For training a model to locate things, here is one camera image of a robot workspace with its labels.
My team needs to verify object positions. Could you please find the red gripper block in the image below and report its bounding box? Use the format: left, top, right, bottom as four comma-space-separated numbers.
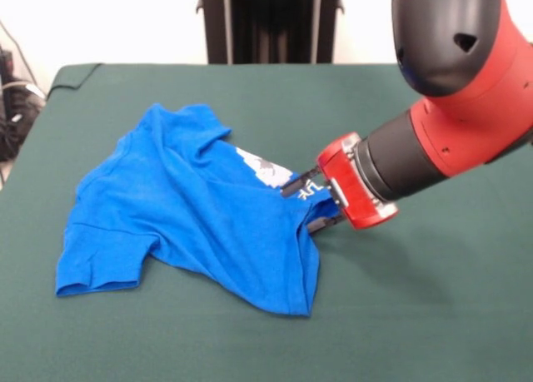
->
281, 131, 400, 235

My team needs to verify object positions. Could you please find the blue printed T-shirt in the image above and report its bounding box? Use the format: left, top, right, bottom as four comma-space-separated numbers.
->
55, 102, 341, 318

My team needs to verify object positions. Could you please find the dark green table cloth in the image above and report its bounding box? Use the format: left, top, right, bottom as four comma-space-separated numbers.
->
0, 62, 533, 382

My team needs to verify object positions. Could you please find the dark grey floor stand base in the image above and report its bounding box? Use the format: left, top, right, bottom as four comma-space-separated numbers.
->
0, 47, 47, 162

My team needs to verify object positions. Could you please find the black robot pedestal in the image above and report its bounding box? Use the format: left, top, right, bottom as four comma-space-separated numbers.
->
195, 0, 346, 65

